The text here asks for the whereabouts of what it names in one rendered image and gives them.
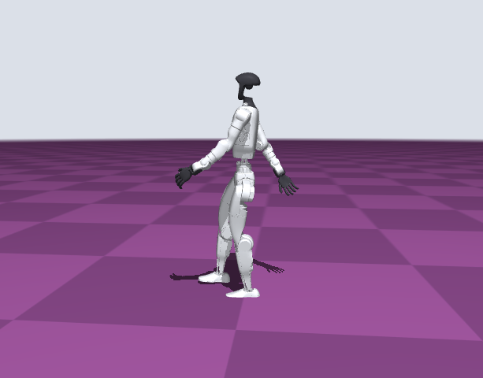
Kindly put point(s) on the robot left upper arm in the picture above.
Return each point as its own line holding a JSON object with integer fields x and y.
{"x": 240, "y": 119}

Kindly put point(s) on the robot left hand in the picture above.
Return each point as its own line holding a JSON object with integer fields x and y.
{"x": 185, "y": 174}

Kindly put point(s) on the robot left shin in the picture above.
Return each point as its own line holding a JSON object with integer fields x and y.
{"x": 245, "y": 262}

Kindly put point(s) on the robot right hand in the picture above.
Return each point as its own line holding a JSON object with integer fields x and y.
{"x": 285, "y": 181}

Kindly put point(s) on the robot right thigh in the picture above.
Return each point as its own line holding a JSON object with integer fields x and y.
{"x": 224, "y": 209}

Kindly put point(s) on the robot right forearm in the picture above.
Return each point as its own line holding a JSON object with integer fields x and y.
{"x": 271, "y": 158}

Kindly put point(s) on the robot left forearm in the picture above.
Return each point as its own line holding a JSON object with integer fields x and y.
{"x": 215, "y": 154}

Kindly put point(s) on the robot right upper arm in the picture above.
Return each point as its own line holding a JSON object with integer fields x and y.
{"x": 262, "y": 142}

